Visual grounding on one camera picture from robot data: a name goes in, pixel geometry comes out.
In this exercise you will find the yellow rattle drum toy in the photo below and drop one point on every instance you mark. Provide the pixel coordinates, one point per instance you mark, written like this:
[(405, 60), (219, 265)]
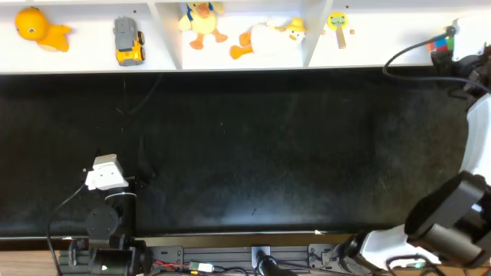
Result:
[(337, 21)]

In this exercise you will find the many-coloured puzzle cube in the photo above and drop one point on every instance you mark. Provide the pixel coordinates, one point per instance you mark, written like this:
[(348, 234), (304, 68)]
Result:
[(441, 43)]

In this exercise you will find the yellow rubber duck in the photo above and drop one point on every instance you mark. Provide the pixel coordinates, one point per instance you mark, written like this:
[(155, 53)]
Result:
[(32, 27)]

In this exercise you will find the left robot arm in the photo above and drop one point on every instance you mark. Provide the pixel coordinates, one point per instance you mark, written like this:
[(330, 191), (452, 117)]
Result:
[(101, 222)]

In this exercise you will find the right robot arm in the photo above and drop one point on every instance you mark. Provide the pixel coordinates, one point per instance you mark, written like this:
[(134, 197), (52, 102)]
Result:
[(449, 214)]

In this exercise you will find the white plush goose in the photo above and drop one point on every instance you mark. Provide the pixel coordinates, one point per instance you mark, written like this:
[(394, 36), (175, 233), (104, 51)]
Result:
[(270, 40)]

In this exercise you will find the yellow plush duck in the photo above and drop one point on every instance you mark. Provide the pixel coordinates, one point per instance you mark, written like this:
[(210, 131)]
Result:
[(203, 23)]

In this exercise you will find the grey and yellow toy truck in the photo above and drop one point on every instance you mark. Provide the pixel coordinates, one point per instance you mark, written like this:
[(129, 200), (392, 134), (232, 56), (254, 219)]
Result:
[(128, 42)]

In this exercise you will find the mounting rail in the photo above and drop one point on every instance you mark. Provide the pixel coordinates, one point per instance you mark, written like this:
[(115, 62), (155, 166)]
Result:
[(230, 260)]

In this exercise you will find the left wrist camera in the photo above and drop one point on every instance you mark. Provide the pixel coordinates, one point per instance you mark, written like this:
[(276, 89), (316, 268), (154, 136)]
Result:
[(105, 174)]

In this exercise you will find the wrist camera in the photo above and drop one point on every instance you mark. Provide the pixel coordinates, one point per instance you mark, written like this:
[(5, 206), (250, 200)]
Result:
[(105, 174), (470, 38)]

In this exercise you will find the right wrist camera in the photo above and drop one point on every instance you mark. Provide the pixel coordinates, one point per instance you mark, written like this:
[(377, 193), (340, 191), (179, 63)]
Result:
[(470, 38)]

